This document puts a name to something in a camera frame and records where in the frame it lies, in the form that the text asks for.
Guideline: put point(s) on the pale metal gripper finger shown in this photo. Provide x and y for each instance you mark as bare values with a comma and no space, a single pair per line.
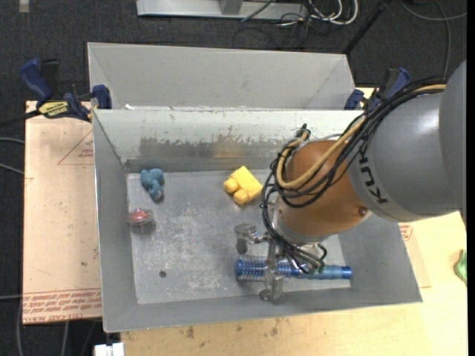
274,287
243,232

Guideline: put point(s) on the blue toy animal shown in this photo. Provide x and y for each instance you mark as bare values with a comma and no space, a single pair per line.
153,182

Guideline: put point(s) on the yellow toy building block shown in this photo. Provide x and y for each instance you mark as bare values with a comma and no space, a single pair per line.
245,185

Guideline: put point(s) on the red and clear spinning top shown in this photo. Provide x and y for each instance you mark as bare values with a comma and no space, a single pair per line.
140,219

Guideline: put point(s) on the grey metal bin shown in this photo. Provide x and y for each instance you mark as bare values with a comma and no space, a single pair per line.
193,236

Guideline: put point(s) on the brown cardboard board, red print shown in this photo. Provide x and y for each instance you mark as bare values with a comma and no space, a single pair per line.
59,217

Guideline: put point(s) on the light green soft thing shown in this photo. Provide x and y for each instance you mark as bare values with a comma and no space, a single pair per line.
462,267

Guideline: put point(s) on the blue hair brush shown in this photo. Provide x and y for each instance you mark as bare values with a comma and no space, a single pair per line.
252,269

